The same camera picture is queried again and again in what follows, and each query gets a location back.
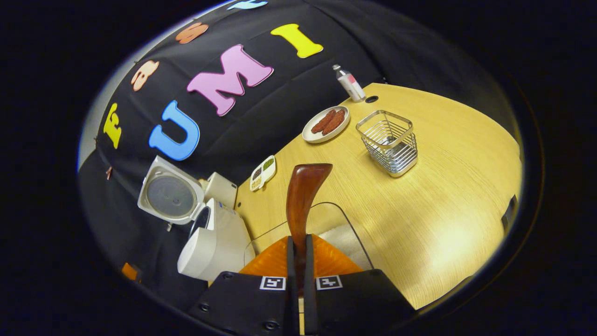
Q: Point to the black table grommet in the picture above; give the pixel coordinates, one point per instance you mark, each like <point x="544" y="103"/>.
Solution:
<point x="371" y="99"/>

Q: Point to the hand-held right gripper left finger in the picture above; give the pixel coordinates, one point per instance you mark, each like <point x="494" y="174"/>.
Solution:
<point x="290" y="266"/>

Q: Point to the red cloth clip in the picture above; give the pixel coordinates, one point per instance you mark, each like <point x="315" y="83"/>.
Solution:
<point x="109" y="172"/>

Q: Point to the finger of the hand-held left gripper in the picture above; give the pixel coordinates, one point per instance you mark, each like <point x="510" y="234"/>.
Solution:
<point x="130" y="271"/>

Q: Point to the white toaster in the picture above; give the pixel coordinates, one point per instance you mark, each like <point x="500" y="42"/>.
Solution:
<point x="224" y="189"/>

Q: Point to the brown sausage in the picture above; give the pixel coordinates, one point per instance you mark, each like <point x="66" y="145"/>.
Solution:
<point x="323" y="121"/>
<point x="334" y="122"/>

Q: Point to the white round plate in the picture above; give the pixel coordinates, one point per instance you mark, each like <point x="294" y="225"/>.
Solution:
<point x="310" y="135"/>

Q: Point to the white divided grain dish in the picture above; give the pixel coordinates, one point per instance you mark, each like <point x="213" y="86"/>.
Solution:
<point x="262" y="173"/>

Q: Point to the white bottle with pink label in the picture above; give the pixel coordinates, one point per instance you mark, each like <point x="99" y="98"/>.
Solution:
<point x="350" y="85"/>

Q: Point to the brown wooden spoon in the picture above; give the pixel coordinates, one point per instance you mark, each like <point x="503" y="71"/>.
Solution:
<point x="303" y="196"/>

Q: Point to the white rice cooker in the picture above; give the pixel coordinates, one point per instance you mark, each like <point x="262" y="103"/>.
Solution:
<point x="219" y="247"/>

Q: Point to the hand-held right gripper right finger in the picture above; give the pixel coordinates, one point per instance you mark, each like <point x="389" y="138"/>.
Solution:
<point x="310" y="280"/>

